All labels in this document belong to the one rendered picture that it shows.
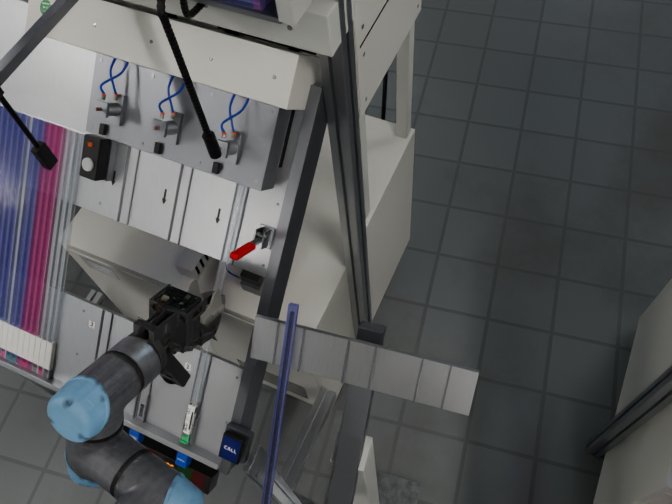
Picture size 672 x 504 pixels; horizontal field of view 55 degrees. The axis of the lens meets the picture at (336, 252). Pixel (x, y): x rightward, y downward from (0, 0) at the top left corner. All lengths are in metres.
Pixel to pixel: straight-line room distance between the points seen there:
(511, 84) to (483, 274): 0.87
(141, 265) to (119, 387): 0.72
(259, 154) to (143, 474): 0.49
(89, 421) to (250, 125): 0.48
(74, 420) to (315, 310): 0.70
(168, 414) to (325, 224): 0.58
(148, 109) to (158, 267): 0.58
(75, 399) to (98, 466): 0.12
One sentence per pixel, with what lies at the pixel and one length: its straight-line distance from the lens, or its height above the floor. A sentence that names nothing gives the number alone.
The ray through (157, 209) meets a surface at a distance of 1.19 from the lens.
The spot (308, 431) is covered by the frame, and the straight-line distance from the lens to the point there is 1.69.
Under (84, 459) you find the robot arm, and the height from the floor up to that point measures 1.06.
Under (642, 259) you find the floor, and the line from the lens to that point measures 2.36.
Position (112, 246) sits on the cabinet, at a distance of 1.67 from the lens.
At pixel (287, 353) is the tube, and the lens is 0.98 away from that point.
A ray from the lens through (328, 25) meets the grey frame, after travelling 0.88.
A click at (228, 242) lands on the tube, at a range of 1.11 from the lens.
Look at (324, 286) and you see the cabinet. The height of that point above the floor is 0.62.
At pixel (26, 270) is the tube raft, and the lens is 1.40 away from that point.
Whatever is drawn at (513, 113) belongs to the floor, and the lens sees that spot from 2.63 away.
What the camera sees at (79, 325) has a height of 0.81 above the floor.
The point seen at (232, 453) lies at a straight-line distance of 1.21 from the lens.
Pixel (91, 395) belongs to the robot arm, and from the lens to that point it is 0.90.
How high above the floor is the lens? 1.94
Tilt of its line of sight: 60 degrees down
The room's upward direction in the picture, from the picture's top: 9 degrees counter-clockwise
